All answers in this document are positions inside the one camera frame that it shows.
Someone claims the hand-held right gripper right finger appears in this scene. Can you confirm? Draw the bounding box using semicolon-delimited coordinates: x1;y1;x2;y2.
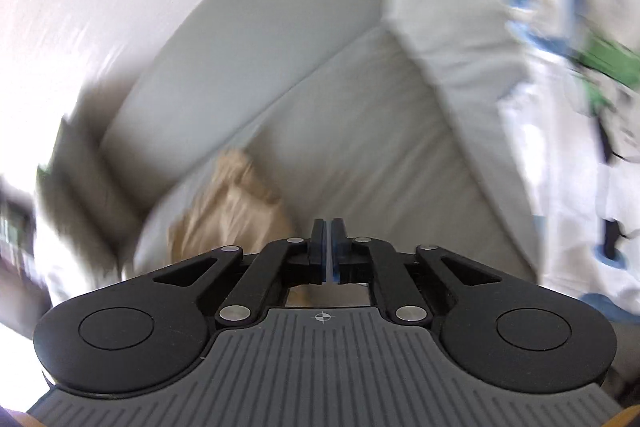
330;218;503;325

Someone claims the tan garment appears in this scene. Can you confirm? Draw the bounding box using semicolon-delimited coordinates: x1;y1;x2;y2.
167;150;297;261

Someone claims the grey sofa cushion with tag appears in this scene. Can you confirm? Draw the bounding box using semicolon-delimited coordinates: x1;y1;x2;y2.
380;0;551;280

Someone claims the white blue printed cloth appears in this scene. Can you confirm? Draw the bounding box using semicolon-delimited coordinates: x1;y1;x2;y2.
497;0;640;323

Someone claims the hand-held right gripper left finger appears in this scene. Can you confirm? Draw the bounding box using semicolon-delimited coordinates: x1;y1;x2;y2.
152;218;331;325

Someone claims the grey sofa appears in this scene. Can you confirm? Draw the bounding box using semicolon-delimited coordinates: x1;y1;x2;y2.
37;0;551;293

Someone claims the grey sofa back cushion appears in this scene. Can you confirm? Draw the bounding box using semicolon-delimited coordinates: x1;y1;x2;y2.
37;117;143;273

